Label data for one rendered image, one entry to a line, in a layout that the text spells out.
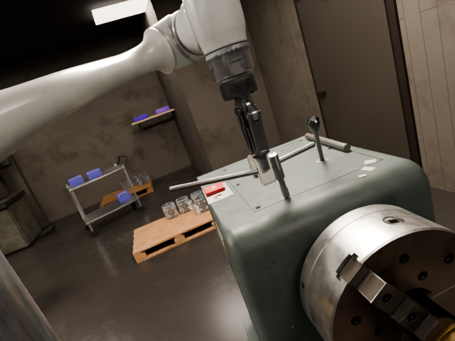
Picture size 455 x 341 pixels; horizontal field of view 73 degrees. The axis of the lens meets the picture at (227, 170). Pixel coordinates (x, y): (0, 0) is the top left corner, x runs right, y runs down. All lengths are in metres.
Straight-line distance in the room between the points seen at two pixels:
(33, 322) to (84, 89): 0.43
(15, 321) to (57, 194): 6.67
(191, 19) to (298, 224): 0.46
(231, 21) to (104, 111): 6.47
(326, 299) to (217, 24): 0.52
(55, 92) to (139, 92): 6.54
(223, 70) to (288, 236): 0.36
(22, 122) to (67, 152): 6.65
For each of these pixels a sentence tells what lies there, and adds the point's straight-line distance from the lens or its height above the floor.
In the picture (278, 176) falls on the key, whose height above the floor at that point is 1.32.
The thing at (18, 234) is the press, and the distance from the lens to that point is 6.39.
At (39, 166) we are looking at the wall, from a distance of 7.26.
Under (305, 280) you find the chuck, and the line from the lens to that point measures 0.65.
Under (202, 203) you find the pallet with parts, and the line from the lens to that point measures 3.82.
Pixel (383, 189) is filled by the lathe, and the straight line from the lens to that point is 0.75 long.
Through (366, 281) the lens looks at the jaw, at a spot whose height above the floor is 1.19.
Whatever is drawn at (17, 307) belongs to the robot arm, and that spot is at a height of 1.31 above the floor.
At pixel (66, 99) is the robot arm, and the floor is 1.60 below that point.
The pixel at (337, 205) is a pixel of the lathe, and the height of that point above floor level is 1.23.
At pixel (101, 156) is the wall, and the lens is 7.07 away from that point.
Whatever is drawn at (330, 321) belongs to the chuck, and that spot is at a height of 1.14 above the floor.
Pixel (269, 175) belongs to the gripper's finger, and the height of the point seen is 1.33.
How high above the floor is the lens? 1.56
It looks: 16 degrees down
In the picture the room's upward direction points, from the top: 19 degrees counter-clockwise
